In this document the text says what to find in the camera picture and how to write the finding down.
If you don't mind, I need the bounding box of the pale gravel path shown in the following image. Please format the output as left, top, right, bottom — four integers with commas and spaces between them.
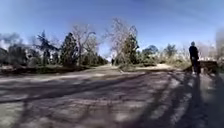
0, 63, 224, 128

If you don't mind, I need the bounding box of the row of trees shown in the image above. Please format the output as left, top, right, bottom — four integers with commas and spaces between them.
0, 18, 224, 69

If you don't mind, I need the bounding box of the low dark hedge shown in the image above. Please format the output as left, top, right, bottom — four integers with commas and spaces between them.
0, 64, 92, 76

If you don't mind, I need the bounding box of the person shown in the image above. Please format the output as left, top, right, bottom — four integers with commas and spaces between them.
188, 41, 201, 75

